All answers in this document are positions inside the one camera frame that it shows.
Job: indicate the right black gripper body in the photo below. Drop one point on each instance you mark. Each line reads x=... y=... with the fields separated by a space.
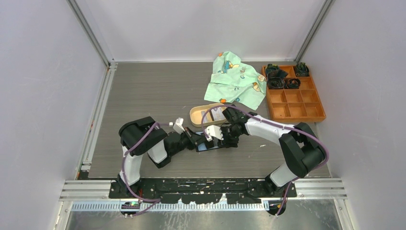
x=229 y=132

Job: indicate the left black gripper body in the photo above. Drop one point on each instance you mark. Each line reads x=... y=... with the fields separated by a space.
x=186 y=140

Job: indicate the black card holder wallet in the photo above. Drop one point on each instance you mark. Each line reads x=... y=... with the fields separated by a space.
x=206 y=146

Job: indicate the beige oval tray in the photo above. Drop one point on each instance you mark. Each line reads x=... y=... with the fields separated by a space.
x=197 y=113

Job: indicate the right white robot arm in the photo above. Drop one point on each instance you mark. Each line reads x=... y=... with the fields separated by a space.
x=301 y=149

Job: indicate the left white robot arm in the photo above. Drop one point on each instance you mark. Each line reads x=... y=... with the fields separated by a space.
x=146 y=136

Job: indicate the green cartoon print cloth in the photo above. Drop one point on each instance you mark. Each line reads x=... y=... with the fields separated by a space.
x=234 y=81

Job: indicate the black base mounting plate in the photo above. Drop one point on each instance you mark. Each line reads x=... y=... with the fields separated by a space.
x=208 y=190

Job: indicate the orange compartment tray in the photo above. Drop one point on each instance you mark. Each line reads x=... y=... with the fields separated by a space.
x=301 y=104

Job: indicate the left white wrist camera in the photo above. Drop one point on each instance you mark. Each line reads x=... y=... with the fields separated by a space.
x=177 y=125

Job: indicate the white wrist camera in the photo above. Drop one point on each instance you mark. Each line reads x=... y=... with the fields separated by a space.
x=212 y=132
x=177 y=125

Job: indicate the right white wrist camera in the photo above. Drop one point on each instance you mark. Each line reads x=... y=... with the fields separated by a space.
x=212 y=132

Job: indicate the aluminium cable duct rail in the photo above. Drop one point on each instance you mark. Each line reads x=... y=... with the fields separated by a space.
x=133 y=206

